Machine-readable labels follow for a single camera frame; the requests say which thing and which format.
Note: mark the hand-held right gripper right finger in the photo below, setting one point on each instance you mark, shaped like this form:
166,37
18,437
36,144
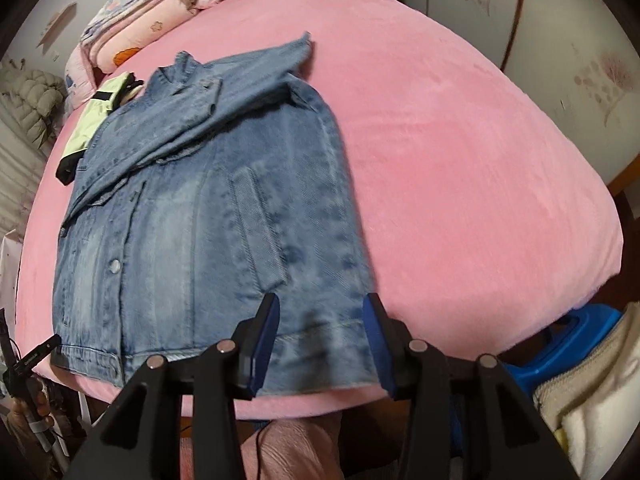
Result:
380,345

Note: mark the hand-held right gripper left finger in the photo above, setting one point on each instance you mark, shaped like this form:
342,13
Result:
262,345

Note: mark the blue denim jacket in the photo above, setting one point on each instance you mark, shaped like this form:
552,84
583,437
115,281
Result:
200,210

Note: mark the person's leg in pink pants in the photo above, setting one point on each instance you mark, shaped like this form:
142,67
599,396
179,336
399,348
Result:
295,450

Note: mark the white curtain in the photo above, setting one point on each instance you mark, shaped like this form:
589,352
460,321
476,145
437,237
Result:
15,185

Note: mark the blue plastic stool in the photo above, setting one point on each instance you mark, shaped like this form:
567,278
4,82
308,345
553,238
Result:
565,340

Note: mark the bed with pink sheet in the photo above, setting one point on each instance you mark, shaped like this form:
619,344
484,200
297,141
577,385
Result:
450,160

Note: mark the cream fleece cloth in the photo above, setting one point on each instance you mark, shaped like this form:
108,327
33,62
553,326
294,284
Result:
600,400

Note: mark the light green black jacket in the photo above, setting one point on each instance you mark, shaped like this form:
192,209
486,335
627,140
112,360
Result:
92,120

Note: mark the beige puffer jacket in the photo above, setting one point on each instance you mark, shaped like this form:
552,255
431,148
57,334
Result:
30,105

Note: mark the white cartoon print pillow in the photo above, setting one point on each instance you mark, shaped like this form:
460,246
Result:
80,80

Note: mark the folded pink quilt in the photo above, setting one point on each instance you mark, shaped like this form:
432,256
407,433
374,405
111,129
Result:
145,30

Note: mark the floral door wardrobe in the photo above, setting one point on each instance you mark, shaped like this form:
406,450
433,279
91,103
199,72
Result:
575,60

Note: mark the folded floral quilt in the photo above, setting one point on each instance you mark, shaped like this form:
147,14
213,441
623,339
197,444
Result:
135,5

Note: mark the wooden wall shelf with items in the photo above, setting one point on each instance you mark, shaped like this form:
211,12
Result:
57,25

